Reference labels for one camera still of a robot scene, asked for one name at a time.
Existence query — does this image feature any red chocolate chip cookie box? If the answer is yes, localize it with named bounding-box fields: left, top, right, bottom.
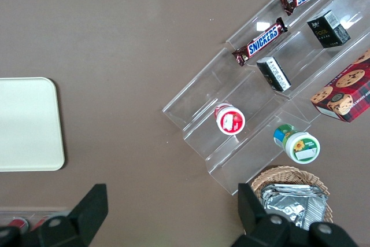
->
left=310, top=49, right=370, bottom=123

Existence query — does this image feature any clear acrylic tiered display shelf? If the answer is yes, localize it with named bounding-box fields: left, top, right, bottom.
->
left=161, top=0, right=370, bottom=196

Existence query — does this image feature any red round item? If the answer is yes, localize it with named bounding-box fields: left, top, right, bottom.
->
left=8, top=217, right=29, bottom=231
left=32, top=217, right=49, bottom=230

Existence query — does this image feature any crinkled silver foil packet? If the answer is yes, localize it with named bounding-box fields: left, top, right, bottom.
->
left=261, top=188, right=329, bottom=231

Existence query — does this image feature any clear plastic container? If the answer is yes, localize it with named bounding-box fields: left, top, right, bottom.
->
left=0, top=208, right=71, bottom=232

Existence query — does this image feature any red white lidded yogurt cup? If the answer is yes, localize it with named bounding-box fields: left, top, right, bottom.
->
left=213, top=102, right=246, bottom=135

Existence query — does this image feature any small black carton box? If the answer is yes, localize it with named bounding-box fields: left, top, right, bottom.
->
left=256, top=56, right=292, bottom=93
left=306, top=9, right=352, bottom=49

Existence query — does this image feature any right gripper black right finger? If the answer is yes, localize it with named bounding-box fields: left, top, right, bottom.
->
left=231, top=182, right=359, bottom=247

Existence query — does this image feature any cream plastic tray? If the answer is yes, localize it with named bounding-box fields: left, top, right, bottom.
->
left=0, top=77, right=65, bottom=172

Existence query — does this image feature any green jar with sunflower lid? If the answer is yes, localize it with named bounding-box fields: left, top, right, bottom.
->
left=273, top=124, right=321, bottom=164

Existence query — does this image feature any flat silver foil packet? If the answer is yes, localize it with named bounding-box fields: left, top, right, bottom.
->
left=271, top=183, right=322, bottom=198

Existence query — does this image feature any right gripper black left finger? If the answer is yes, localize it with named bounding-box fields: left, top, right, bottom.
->
left=0, top=183, right=109, bottom=247

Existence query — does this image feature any woven wicker basket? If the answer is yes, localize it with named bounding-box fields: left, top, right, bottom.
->
left=250, top=165, right=334, bottom=230

